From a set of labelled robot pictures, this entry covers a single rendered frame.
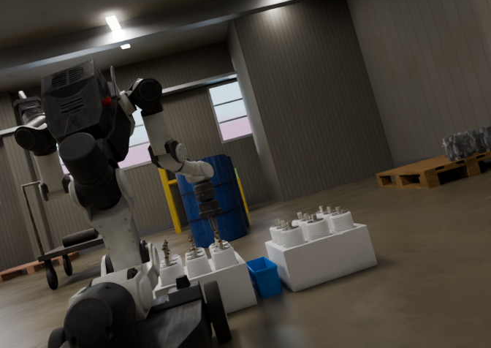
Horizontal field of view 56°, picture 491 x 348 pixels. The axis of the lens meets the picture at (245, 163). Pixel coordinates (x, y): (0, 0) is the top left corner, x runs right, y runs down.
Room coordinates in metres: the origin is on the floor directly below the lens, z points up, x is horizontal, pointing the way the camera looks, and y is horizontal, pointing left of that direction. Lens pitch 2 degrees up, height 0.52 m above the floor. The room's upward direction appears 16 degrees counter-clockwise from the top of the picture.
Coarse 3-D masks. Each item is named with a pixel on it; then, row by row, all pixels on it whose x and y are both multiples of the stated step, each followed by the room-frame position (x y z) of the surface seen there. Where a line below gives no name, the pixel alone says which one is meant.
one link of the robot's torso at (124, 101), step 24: (72, 72) 1.66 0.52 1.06; (96, 72) 1.63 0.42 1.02; (48, 96) 1.58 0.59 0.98; (72, 96) 1.56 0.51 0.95; (96, 96) 1.55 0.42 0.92; (120, 96) 1.68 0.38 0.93; (48, 120) 1.54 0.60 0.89; (72, 120) 1.52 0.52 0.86; (96, 120) 1.51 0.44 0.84; (120, 120) 1.65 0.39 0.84; (120, 144) 1.62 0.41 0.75
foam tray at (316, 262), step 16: (272, 240) 2.33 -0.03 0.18; (320, 240) 1.97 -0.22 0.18; (336, 240) 1.98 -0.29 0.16; (352, 240) 1.99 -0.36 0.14; (368, 240) 2.00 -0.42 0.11; (272, 256) 2.22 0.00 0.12; (288, 256) 1.94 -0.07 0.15; (304, 256) 1.95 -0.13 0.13; (320, 256) 1.96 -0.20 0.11; (336, 256) 1.97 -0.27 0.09; (352, 256) 1.99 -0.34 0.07; (368, 256) 2.00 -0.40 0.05; (288, 272) 1.95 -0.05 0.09; (304, 272) 1.95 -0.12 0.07; (320, 272) 1.96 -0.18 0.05; (336, 272) 1.97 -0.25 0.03; (352, 272) 1.98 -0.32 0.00; (304, 288) 1.95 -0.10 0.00
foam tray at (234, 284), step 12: (240, 264) 1.92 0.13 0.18; (204, 276) 1.89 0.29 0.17; (216, 276) 1.90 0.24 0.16; (228, 276) 1.91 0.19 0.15; (240, 276) 1.91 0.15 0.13; (156, 288) 1.90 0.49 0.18; (168, 288) 1.87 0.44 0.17; (228, 288) 1.90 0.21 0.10; (240, 288) 1.91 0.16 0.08; (252, 288) 1.92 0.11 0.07; (228, 300) 1.90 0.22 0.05; (240, 300) 1.91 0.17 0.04; (252, 300) 1.92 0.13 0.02; (228, 312) 1.90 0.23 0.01
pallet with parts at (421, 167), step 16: (480, 128) 4.23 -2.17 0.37; (448, 144) 4.07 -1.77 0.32; (464, 144) 4.04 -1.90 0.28; (480, 144) 4.11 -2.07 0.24; (432, 160) 4.88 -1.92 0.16; (448, 160) 4.32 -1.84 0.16; (464, 160) 4.00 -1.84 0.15; (480, 160) 3.99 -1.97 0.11; (384, 176) 5.15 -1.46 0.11; (400, 176) 4.56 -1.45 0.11; (416, 176) 5.08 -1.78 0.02; (432, 176) 3.97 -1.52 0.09; (448, 176) 4.37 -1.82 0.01; (464, 176) 4.08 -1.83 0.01
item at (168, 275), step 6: (162, 270) 1.91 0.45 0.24; (168, 270) 1.90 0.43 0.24; (174, 270) 1.91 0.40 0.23; (180, 270) 1.94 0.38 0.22; (162, 276) 1.91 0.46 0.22; (168, 276) 1.90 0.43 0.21; (174, 276) 1.91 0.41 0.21; (162, 282) 1.92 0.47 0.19; (168, 282) 1.90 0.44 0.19; (174, 282) 1.90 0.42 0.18
